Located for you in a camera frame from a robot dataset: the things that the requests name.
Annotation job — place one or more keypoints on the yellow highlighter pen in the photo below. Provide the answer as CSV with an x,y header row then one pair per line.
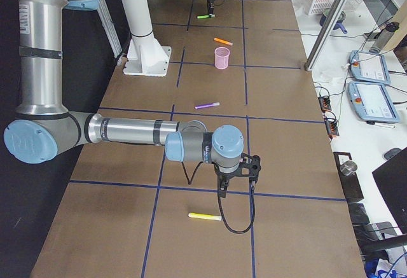
x,y
204,216

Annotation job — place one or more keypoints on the aluminium frame post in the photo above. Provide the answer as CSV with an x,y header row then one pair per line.
x,y
325,32

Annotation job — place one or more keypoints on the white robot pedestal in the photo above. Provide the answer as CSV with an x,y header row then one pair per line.
x,y
145,57

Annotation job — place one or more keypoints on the teach pendant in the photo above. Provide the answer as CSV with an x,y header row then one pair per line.
x,y
371,102
370,67

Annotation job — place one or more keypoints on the upper teach pendant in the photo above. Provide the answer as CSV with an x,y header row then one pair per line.
x,y
370,67

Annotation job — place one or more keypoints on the green highlighter pen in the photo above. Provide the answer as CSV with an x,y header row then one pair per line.
x,y
201,17

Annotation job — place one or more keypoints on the lower teach pendant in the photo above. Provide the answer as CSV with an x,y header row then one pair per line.
x,y
371,102

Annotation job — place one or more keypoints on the orange highlighter pen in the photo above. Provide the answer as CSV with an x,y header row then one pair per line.
x,y
223,41

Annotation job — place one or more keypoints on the purple highlighter pen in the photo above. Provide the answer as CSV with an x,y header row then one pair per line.
x,y
207,105

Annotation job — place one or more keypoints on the pink mesh pen holder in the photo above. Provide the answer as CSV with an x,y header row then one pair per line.
x,y
221,57

